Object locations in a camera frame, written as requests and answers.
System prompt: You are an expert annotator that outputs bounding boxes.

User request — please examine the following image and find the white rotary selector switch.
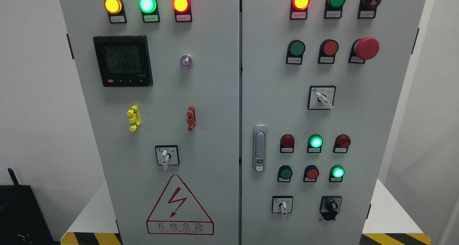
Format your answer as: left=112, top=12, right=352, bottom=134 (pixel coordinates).
left=308, top=85, right=336, bottom=110
left=271, top=195, right=293, bottom=216
left=155, top=145, right=180, bottom=170

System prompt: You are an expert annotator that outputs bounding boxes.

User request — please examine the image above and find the yellow indicator light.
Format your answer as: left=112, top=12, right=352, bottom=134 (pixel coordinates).
left=104, top=0, right=127, bottom=23

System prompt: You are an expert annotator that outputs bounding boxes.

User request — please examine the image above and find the red terminal clip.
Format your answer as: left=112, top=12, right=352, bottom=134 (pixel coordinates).
left=186, top=105, right=197, bottom=132

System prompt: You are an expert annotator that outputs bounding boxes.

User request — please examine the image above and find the dark red indicator left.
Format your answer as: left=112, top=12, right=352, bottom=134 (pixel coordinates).
left=280, top=134, right=295, bottom=153

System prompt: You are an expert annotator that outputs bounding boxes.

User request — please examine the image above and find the dark red indicator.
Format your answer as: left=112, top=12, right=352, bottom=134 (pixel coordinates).
left=333, top=134, right=351, bottom=154
left=280, top=134, right=295, bottom=153

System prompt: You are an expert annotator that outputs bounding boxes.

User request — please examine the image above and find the small clear purple lamp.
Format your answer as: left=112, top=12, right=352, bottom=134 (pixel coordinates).
left=180, top=54, right=193, bottom=69

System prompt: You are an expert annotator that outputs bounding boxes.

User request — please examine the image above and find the left grey cabinet door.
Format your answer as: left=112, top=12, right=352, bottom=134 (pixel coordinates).
left=60, top=0, right=240, bottom=245

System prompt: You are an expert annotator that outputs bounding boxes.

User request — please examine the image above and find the grey cabinet door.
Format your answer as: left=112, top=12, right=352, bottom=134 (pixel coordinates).
left=60, top=0, right=240, bottom=245
left=241, top=0, right=426, bottom=245

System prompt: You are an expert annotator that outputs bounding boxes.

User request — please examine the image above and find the green lit indicator middle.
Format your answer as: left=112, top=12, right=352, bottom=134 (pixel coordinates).
left=307, top=134, right=323, bottom=153

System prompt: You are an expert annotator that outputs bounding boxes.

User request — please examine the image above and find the green push button upper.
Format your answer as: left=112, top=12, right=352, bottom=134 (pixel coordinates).
left=285, top=39, right=306, bottom=65

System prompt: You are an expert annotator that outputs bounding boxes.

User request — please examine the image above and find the yellow terminal clip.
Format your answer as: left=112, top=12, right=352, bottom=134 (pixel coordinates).
left=127, top=105, right=141, bottom=132

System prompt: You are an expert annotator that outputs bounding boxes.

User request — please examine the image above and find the red push button lower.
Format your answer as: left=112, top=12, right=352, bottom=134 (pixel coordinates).
left=303, top=165, right=320, bottom=183

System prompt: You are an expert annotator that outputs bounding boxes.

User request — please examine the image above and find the red push button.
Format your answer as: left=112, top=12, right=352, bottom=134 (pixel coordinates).
left=317, top=39, right=339, bottom=65
left=303, top=165, right=320, bottom=183

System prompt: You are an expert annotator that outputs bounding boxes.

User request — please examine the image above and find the right grey cabinet door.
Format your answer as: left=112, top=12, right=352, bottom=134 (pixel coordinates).
left=241, top=0, right=426, bottom=245

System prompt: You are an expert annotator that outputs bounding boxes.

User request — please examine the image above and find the red electric hazard warning sticker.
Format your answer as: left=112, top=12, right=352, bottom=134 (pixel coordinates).
left=146, top=174, right=214, bottom=235

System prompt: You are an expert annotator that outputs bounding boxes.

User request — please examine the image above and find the dark red indicator right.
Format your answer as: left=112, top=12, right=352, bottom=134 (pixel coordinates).
left=333, top=134, right=351, bottom=154

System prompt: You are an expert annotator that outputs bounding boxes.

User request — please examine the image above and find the black digital power meter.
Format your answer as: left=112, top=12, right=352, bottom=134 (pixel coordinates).
left=93, top=35, right=153, bottom=87

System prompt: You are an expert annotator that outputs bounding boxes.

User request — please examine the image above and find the red push button upper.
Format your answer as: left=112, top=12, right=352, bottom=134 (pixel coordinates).
left=317, top=39, right=339, bottom=65

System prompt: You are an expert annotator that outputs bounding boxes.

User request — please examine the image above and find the green lit push button lower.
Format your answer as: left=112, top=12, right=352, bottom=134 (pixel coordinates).
left=328, top=165, right=345, bottom=183

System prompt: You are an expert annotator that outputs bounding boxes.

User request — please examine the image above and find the red indicator light top left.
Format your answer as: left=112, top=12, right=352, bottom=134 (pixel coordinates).
left=172, top=0, right=192, bottom=23

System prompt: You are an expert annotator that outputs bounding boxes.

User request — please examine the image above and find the red lit indicator top right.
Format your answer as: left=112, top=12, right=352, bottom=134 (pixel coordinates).
left=290, top=0, right=310, bottom=20

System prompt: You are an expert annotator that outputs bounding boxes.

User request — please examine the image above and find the green indicator light top left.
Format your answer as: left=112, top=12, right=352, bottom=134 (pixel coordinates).
left=139, top=0, right=160, bottom=23

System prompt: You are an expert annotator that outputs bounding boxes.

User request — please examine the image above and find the red emergency stop mushroom button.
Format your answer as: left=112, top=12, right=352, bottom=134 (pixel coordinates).
left=349, top=36, right=380, bottom=65

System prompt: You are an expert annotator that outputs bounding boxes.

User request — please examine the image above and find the green unlit indicator top right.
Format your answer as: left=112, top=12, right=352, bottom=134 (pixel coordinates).
left=323, top=0, right=346, bottom=19

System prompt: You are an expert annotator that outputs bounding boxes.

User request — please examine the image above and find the dark red buzzer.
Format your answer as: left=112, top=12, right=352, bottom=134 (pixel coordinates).
left=358, top=0, right=382, bottom=18

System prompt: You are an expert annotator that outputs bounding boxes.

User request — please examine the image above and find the white platform with hazard stripes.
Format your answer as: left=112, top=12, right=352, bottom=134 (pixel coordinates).
left=60, top=181, right=431, bottom=245

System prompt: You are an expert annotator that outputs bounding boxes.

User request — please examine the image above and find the black box with antenna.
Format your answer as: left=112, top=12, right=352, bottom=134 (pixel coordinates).
left=0, top=168, right=54, bottom=245

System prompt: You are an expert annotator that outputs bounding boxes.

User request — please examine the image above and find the silver door lock handle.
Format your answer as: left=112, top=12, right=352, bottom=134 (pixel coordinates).
left=252, top=124, right=267, bottom=173

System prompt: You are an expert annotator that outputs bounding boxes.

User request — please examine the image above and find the black rotary selector switch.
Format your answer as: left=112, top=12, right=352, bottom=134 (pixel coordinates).
left=319, top=196, right=342, bottom=221

